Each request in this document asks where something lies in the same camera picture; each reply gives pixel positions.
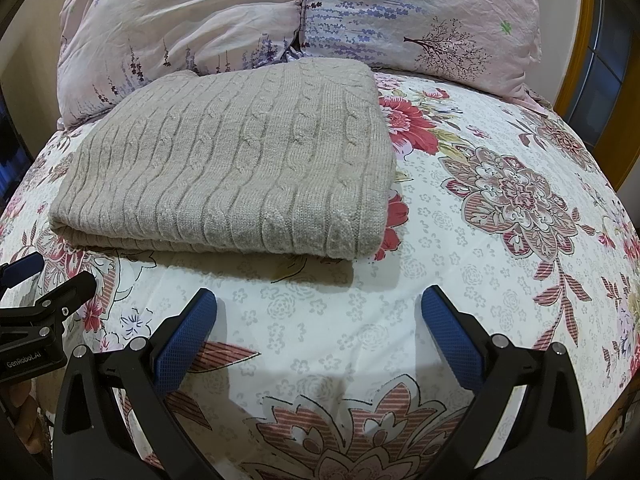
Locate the wooden headboard frame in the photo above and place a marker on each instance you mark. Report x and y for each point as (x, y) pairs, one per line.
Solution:
(575, 70)

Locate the person's left hand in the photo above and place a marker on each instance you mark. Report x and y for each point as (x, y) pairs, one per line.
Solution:
(27, 410)

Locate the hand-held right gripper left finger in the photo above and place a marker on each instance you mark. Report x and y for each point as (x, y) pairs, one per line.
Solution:
(182, 340)

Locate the floral bed sheet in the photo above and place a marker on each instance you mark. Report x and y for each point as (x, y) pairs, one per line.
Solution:
(475, 270)

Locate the pink floral pillow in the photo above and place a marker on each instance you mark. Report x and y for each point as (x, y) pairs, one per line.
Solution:
(190, 15)

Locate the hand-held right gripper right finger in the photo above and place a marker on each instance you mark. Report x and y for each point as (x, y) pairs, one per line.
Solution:
(450, 340)

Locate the dark glass panel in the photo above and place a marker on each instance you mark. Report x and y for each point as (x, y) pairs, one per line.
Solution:
(607, 60)

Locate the lavender print pillow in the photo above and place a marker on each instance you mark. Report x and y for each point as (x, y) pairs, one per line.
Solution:
(415, 10)

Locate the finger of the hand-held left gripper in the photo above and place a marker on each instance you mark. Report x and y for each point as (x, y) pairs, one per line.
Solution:
(60, 297)
(22, 267)

